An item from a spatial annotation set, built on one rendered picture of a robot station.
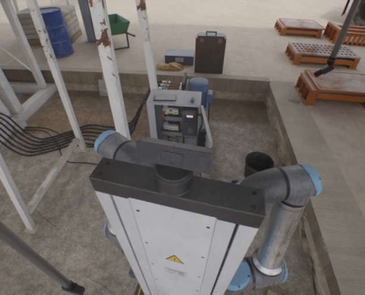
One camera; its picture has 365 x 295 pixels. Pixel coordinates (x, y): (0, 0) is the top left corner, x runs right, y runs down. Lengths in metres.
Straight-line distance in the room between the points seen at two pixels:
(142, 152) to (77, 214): 2.34
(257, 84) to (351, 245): 2.79
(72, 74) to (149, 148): 4.44
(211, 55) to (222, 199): 3.78
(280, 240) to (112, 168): 0.77
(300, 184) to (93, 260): 1.98
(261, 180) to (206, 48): 3.46
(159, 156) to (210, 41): 3.74
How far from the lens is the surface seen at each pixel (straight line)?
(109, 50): 1.27
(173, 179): 0.37
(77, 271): 2.40
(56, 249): 2.58
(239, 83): 4.10
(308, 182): 0.83
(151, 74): 2.25
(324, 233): 2.30
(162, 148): 0.36
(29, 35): 6.91
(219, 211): 0.41
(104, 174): 0.47
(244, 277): 1.20
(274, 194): 0.78
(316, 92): 3.75
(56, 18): 5.55
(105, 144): 0.89
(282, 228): 0.97
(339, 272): 2.20
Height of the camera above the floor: 2.12
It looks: 43 degrees down
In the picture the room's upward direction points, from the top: straight up
